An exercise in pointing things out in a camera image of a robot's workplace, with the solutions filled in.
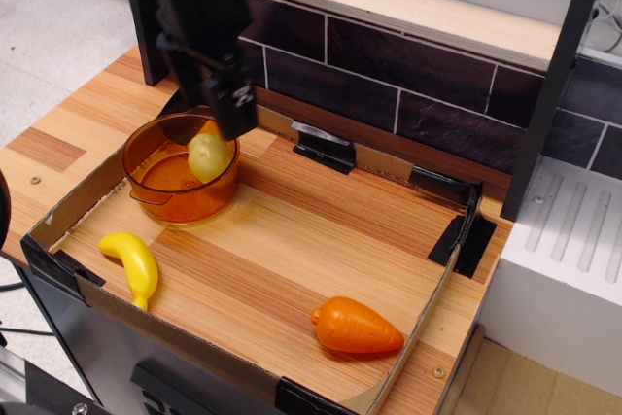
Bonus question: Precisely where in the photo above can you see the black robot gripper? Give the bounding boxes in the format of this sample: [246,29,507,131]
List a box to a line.
[155,0,258,146]

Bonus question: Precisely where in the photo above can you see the yellow plastic potato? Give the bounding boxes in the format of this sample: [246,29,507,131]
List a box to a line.
[188,133,234,184]

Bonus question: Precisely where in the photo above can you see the black robot arm with grey cuff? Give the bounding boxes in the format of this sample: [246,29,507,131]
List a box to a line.
[155,0,258,141]

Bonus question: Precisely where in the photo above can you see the cardboard fence with black tape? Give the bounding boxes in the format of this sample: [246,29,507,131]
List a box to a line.
[22,109,495,414]

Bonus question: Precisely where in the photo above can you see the orange transparent plastic pot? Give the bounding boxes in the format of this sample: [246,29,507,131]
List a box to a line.
[121,115,240,224]

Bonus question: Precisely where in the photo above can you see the yellow plastic banana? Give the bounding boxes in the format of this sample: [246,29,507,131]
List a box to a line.
[98,231,159,311]

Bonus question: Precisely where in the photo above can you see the orange plastic carrot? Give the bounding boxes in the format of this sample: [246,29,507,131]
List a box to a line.
[311,296,405,354]

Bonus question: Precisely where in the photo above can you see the white ribbed sink unit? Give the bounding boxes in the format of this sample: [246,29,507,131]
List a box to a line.
[479,158,621,396]

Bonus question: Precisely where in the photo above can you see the black vertical post left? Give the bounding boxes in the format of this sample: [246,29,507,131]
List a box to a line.
[128,0,169,86]

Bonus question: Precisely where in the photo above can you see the black vertical post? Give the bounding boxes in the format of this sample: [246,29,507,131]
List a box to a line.
[501,0,597,222]
[128,0,169,86]

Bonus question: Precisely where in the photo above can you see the black vertical post right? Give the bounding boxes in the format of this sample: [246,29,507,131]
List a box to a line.
[501,0,597,222]

